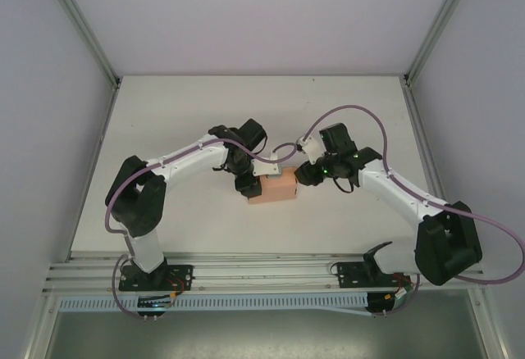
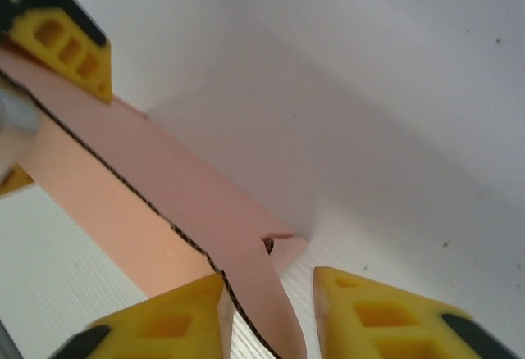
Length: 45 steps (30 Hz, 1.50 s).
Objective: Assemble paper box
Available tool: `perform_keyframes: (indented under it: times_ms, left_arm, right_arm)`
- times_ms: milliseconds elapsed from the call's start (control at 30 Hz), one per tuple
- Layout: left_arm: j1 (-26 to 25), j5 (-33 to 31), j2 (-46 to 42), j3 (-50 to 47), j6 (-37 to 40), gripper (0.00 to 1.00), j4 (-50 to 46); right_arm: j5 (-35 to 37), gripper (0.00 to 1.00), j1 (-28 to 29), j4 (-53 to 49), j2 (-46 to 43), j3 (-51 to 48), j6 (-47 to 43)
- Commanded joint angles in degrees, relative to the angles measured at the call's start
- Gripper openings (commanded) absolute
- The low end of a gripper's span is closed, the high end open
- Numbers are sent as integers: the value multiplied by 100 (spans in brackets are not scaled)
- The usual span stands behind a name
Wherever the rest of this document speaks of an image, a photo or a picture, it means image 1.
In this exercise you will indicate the pink paper box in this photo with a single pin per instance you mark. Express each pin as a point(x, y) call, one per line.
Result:
point(277, 189)

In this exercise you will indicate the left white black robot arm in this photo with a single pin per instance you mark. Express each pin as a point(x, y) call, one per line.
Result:
point(184, 162)

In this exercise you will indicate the aluminium frame post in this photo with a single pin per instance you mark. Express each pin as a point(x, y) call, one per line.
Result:
point(443, 19)
point(82, 27)

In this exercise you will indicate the aluminium table side rail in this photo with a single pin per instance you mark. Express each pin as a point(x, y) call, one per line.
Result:
point(418, 129)
point(101, 137)

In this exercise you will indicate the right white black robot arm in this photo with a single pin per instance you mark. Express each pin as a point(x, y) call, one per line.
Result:
point(393, 189)

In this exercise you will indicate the grey metal panel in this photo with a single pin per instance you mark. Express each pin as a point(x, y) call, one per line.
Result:
point(262, 334)

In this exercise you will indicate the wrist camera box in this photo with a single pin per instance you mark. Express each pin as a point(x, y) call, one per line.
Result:
point(309, 148)
point(268, 168)

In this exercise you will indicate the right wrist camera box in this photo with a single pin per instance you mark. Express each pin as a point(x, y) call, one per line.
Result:
point(309, 148)

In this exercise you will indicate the aluminium mounting rail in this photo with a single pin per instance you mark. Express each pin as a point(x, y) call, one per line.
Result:
point(262, 271)

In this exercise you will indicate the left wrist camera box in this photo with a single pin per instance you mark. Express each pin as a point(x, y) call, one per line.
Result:
point(268, 168)

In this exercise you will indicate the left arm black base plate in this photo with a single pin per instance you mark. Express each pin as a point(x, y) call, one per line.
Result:
point(182, 273)

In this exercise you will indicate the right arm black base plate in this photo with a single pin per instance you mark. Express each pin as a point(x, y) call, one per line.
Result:
point(348, 275)

